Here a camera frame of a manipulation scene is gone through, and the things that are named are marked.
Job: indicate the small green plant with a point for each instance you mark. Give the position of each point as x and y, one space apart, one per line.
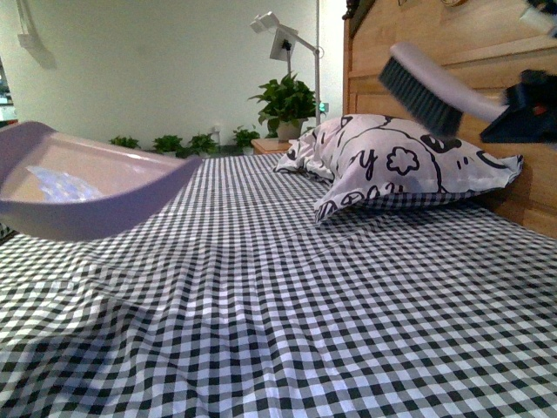
243 138
168 144
202 145
127 142

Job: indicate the wooden bed headboard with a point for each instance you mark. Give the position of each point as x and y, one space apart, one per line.
485 45

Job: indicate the large potted green plant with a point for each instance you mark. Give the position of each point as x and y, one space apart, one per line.
288 104

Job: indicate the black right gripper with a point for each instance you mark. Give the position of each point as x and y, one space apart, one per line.
531 113

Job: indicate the white cartoon print pillow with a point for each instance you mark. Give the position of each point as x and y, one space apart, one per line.
387 163

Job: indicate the white hand brush black bristles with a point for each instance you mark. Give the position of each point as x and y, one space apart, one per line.
431 95

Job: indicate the light purple plastic dustpan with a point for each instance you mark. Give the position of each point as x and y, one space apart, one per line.
56 186

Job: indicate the black white checkered bedsheet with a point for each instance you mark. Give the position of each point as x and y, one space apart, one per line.
232 302

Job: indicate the small wooden side table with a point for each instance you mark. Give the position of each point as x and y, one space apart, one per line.
269 146

